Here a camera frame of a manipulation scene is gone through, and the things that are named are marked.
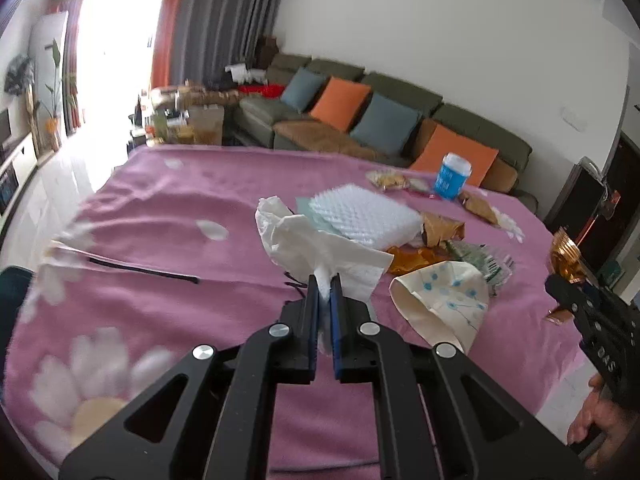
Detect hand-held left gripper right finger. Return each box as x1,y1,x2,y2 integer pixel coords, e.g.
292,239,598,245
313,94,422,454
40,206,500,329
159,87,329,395
330,272,586,480

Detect brown sofa seat cover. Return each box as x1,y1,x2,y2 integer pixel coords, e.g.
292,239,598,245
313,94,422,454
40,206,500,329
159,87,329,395
274,119,426,167

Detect white foam sheet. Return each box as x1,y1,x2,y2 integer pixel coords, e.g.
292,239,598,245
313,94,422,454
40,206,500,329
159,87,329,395
309,186,423,250

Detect olive green sofa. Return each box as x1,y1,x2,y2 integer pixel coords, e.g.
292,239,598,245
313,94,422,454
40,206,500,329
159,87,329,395
234,52,538,211

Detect white tissue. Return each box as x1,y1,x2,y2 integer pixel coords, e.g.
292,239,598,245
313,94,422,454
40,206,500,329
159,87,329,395
255,196,395,303

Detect bright window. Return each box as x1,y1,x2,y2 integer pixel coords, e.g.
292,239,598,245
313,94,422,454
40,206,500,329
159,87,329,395
77,0,171,133

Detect brown paper packet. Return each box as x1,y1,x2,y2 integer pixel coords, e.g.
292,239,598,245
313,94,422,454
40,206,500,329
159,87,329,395
460,191,501,225

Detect cluttered coffee table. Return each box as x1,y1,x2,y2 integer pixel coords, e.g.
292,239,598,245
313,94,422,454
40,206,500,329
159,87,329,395
127,80,241,149

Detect orange curtain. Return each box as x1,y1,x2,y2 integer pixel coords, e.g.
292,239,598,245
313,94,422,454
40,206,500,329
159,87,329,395
150,0,188,90

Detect dark wall decoration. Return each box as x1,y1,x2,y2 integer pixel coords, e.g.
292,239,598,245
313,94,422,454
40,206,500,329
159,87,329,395
4,54,35,96

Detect shiny gold foil wrapper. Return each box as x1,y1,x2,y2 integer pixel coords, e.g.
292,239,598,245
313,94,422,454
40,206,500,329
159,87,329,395
545,227,586,324

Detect black strip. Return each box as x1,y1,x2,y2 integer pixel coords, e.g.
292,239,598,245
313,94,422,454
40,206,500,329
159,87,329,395
89,256,200,285

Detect orange cushion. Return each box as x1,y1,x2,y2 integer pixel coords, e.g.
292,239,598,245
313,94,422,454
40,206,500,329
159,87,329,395
410,124,501,188
309,76,373,132

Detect red cloth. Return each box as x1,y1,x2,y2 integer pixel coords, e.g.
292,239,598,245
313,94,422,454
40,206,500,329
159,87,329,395
237,84,286,99

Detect tall green plant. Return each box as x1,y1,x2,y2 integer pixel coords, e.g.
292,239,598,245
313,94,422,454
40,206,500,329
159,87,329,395
42,37,77,151

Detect green and white wrapper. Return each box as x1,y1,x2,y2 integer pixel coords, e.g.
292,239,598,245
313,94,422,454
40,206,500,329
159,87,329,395
445,240,516,297

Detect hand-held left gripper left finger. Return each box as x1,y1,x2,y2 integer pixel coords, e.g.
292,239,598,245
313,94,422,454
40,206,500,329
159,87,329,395
59,274,321,480

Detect white standing air conditioner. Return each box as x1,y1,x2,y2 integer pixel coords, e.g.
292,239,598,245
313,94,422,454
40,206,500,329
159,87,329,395
29,10,69,156

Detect blue paper cup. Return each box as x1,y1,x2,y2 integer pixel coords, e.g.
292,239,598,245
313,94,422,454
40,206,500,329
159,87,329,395
433,153,472,201

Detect pink floral blanket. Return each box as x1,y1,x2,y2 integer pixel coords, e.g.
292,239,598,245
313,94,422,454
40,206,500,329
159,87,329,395
0,146,596,480

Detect white bag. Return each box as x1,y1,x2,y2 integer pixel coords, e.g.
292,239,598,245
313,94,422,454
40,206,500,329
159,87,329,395
225,63,268,86

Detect black furniture panel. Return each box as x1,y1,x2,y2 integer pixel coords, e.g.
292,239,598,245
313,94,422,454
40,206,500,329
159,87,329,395
542,157,621,257

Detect large blue cushion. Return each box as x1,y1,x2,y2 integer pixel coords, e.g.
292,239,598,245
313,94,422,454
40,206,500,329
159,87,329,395
350,92,423,157

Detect grey curtain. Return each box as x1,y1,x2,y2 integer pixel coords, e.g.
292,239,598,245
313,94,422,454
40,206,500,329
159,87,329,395
172,0,286,90

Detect dark teal object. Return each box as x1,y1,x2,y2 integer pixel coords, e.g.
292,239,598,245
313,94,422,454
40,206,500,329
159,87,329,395
0,266,36,376

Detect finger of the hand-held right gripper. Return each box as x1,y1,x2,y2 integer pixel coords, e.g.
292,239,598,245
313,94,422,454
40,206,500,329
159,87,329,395
545,274,583,313

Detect small blue cushion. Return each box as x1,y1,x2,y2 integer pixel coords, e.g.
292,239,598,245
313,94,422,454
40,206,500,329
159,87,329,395
280,67,328,113

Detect person's right hand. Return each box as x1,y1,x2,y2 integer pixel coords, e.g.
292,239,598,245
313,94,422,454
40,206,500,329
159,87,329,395
567,375,640,461

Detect dark red curtain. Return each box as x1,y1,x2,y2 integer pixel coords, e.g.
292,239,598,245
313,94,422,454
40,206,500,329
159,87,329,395
61,0,93,135

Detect white television cabinet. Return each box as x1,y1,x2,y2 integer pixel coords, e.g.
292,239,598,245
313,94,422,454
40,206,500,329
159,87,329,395
0,132,42,223

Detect orange plastic wrapper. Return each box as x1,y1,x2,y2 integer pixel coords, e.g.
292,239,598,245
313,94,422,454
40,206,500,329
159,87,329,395
387,245,453,275

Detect cardboard box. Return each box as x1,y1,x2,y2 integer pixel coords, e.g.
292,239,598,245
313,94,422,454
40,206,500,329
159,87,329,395
187,104,225,147

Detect white wall switch plate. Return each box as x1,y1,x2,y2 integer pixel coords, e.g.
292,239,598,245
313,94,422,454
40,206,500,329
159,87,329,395
560,107,591,134

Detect light green paper sheet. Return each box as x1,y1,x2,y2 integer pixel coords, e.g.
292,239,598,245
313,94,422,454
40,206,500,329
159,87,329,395
295,196,341,234

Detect crumpled gold wrapper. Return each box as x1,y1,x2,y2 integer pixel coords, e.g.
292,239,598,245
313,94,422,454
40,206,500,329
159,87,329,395
420,211,466,249

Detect clear biscuit packet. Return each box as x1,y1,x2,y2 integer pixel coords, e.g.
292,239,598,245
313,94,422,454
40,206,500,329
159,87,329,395
365,170,441,196

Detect brown wooden stand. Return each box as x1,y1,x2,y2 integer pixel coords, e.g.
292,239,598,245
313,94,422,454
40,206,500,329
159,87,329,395
257,35,281,68

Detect cream paper bag blue flowers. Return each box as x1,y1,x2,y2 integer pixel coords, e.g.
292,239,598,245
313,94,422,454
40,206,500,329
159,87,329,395
389,260,490,353

